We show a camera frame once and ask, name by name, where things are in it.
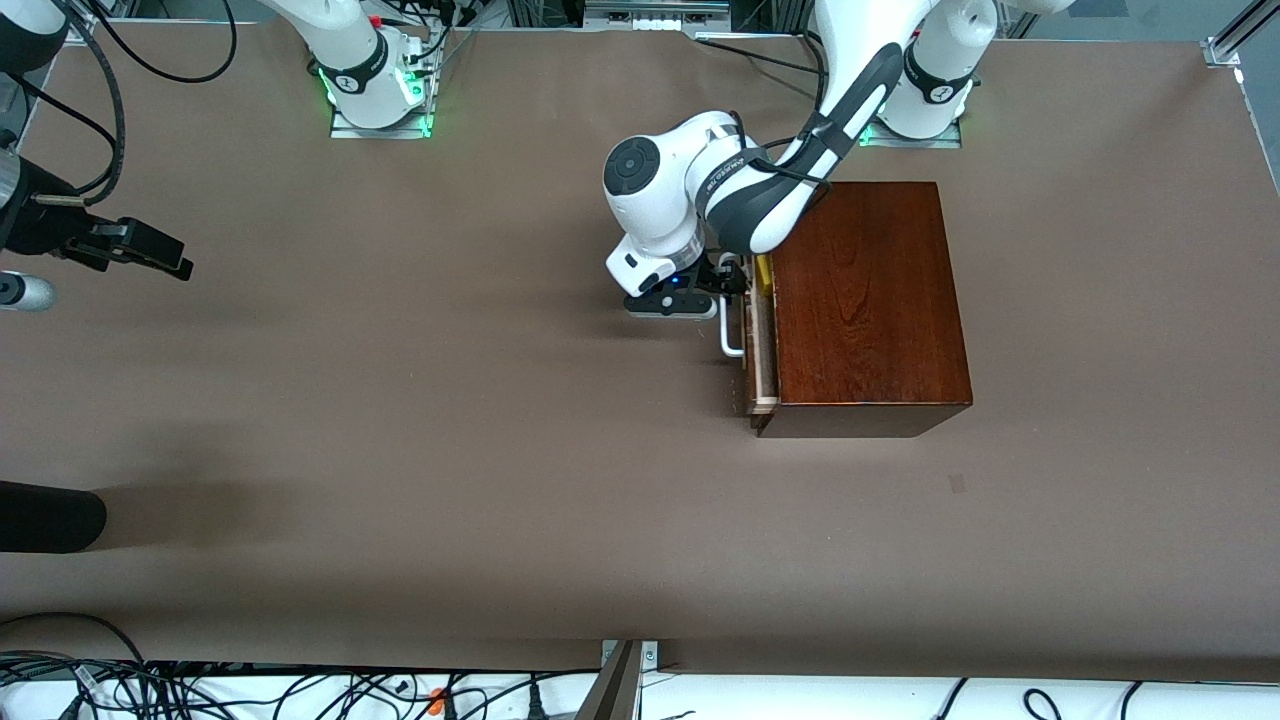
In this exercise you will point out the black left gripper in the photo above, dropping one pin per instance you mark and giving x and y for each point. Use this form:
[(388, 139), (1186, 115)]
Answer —
[(712, 274)]

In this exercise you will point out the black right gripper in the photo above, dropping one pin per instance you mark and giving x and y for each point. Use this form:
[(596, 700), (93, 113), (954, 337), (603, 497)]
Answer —
[(42, 232)]

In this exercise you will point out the yellow cube block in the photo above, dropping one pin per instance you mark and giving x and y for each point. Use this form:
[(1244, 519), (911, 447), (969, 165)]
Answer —
[(764, 275)]

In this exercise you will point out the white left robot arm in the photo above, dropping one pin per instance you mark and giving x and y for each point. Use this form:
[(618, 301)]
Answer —
[(650, 200)]

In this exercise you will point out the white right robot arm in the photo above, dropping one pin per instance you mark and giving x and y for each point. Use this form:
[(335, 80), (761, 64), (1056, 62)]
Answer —
[(360, 70)]

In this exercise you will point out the dark brown wooden cabinet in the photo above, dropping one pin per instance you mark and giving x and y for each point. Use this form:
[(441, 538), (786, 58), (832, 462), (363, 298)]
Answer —
[(860, 300)]

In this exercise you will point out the white power strip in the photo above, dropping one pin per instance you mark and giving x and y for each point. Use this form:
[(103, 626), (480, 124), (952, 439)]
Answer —
[(655, 20)]

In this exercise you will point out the black cylindrical object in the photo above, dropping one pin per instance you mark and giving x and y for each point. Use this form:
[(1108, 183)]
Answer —
[(50, 515)]

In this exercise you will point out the aluminium profile bar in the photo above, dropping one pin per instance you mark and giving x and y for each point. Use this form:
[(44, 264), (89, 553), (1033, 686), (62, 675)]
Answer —
[(615, 690)]

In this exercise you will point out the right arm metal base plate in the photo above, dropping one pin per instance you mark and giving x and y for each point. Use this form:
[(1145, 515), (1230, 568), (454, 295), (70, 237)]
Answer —
[(345, 130)]

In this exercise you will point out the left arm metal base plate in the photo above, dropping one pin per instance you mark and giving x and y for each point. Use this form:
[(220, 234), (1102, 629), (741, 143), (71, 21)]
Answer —
[(950, 142)]

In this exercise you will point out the silver corner bracket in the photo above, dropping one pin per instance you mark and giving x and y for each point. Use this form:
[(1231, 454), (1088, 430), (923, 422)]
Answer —
[(650, 655)]

